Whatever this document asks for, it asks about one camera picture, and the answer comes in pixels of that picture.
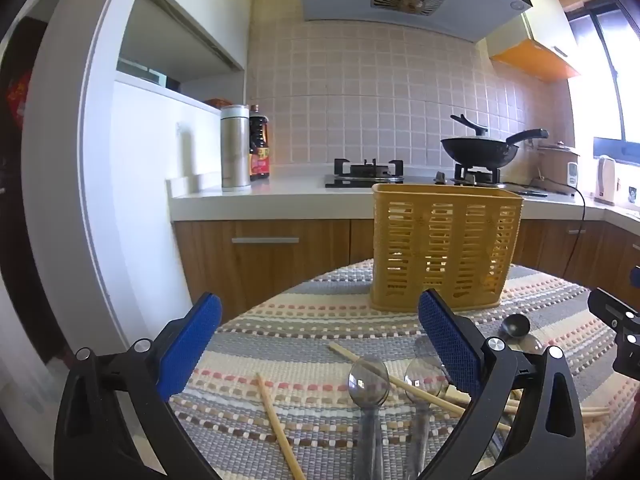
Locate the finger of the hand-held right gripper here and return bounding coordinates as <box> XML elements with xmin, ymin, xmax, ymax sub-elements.
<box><xmin>587</xmin><ymin>287</ymin><xmax>640</xmax><ymax>373</ymax></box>

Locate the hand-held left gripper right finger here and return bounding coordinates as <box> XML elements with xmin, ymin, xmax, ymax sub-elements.
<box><xmin>417</xmin><ymin>287</ymin><xmax>587</xmax><ymax>480</ymax></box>

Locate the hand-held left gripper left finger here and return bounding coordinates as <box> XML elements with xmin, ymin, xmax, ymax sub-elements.
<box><xmin>53</xmin><ymin>291</ymin><xmax>223</xmax><ymax>480</ymax></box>

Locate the wooden chopstick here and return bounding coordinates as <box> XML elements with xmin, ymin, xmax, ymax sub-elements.
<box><xmin>256</xmin><ymin>372</ymin><xmax>303</xmax><ymax>480</ymax></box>
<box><xmin>328</xmin><ymin>342</ymin><xmax>512</xmax><ymax>433</ymax></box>
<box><xmin>445</xmin><ymin>384</ymin><xmax>521</xmax><ymax>413</ymax></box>

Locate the clear plastic spoon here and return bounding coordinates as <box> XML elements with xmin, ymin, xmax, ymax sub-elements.
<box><xmin>347</xmin><ymin>355</ymin><xmax>391</xmax><ymax>480</ymax></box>
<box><xmin>402</xmin><ymin>357</ymin><xmax>446</xmax><ymax>480</ymax></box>

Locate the yellow plastic utensil basket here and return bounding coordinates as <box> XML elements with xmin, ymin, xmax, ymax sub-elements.
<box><xmin>369</xmin><ymin>183</ymin><xmax>524</xmax><ymax>313</ymax></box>

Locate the wooden base cabinet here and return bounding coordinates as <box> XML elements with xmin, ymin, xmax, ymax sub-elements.
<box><xmin>172</xmin><ymin>217</ymin><xmax>640</xmax><ymax>326</ymax></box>

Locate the striped woven table mat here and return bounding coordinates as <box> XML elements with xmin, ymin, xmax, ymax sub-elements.
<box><xmin>167</xmin><ymin>259</ymin><xmax>640</xmax><ymax>480</ymax></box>

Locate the white electric kettle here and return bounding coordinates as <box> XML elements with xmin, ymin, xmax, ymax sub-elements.
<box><xmin>595</xmin><ymin>155</ymin><xmax>618</xmax><ymax>205</ymax></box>

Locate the black glass gas stove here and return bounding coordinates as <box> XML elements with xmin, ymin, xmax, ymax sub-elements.
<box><xmin>325</xmin><ymin>157</ymin><xmax>548</xmax><ymax>198</ymax></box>

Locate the beige rice cooker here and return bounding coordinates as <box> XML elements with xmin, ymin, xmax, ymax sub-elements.
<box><xmin>537</xmin><ymin>141</ymin><xmax>581</xmax><ymax>187</ymax></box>

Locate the white kitchen countertop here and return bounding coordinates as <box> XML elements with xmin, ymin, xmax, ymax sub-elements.
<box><xmin>166</xmin><ymin>162</ymin><xmax>640</xmax><ymax>233</ymax></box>

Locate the black wok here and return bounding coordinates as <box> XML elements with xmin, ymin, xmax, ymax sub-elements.
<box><xmin>440</xmin><ymin>129</ymin><xmax>549</xmax><ymax>171</ymax></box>

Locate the steel thermos flask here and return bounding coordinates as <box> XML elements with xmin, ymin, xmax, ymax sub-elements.
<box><xmin>220</xmin><ymin>104</ymin><xmax>251</xmax><ymax>192</ymax></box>

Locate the red-capped soy sauce bottle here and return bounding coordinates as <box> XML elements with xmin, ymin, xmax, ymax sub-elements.
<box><xmin>248</xmin><ymin>105</ymin><xmax>271</xmax><ymax>182</ymax></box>

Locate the red paper decoration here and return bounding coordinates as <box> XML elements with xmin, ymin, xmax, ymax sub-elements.
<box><xmin>5</xmin><ymin>72</ymin><xmax>33</xmax><ymax>131</ymax></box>

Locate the white range hood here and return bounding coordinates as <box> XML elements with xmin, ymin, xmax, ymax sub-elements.
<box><xmin>292</xmin><ymin>0</ymin><xmax>533</xmax><ymax>43</ymax></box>

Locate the black power cable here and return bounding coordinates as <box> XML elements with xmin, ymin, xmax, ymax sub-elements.
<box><xmin>547</xmin><ymin>180</ymin><xmax>587</xmax><ymax>273</ymax></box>

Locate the wok lid with black handle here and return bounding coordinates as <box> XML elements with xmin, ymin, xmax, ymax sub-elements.
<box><xmin>450</xmin><ymin>114</ymin><xmax>493</xmax><ymax>142</ymax></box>

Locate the window with dark frame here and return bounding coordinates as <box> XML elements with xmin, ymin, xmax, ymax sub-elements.
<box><xmin>565</xmin><ymin>0</ymin><xmax>640</xmax><ymax>166</ymax></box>

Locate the orange wall cabinet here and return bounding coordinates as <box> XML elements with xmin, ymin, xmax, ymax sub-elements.
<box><xmin>487</xmin><ymin>0</ymin><xmax>583</xmax><ymax>81</ymax></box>

